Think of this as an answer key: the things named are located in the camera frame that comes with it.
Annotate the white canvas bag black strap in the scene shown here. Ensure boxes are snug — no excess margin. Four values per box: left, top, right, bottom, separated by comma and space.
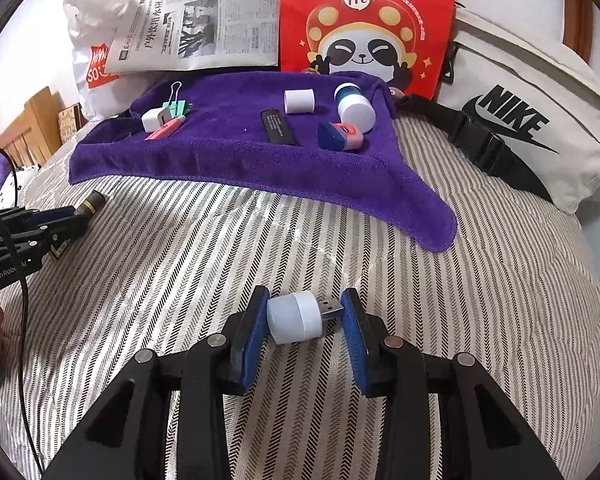
395, 2, 600, 217

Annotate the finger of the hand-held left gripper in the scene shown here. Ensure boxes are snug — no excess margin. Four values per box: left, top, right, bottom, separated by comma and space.
0, 205, 91, 229
9, 222, 79, 257

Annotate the wooden post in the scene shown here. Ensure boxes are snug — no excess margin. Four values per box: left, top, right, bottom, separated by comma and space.
561, 0, 594, 67

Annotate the brown printed box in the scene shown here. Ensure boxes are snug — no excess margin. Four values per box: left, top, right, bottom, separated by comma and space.
57, 102, 84, 142

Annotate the wooden headboard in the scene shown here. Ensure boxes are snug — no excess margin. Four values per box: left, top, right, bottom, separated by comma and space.
0, 86, 61, 169

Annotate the black cosmetic tube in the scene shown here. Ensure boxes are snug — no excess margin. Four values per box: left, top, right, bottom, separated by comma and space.
260, 108, 301, 148

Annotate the black cable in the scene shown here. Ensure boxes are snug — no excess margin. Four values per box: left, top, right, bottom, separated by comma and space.
0, 146, 47, 472

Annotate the blue jar white lid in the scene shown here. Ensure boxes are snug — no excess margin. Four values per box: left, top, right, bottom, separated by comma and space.
333, 82, 378, 134

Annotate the purple towel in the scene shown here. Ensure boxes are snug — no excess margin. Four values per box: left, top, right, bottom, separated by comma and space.
68, 70, 459, 255

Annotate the pink jelly jar blue lid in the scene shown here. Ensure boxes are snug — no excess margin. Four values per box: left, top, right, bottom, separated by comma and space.
317, 120, 366, 152

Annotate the white charger plug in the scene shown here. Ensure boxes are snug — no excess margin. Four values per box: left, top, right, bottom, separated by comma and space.
141, 108, 169, 134

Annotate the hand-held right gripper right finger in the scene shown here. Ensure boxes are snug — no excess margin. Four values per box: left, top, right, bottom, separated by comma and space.
340, 286, 563, 480

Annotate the white plastic bag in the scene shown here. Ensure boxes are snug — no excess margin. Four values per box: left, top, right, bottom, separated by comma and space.
62, 0, 147, 122

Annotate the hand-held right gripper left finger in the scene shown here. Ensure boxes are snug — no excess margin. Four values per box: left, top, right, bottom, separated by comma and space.
42, 284, 271, 480

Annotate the green binder clip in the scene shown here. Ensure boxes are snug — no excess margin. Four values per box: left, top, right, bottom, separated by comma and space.
160, 81, 192, 117

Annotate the white USB night light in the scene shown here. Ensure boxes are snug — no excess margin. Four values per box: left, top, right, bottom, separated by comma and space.
266, 292, 346, 346

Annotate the red panda paper bag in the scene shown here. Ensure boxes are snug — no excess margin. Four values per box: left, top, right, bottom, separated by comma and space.
278, 0, 459, 102

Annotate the newspaper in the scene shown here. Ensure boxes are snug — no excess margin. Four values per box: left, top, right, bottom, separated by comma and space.
103, 0, 284, 75

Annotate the white cylinder cap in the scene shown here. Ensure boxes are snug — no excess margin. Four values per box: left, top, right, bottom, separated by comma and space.
284, 88, 316, 115

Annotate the striped bedspread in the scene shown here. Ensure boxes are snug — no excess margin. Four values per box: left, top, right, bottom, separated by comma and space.
0, 125, 600, 480

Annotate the pink lip gloss tube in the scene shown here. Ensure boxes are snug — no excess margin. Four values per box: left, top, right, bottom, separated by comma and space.
144, 115, 186, 141

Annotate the dark perfume bottle gold label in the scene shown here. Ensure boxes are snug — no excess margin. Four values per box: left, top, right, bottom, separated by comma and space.
49, 190, 107, 262

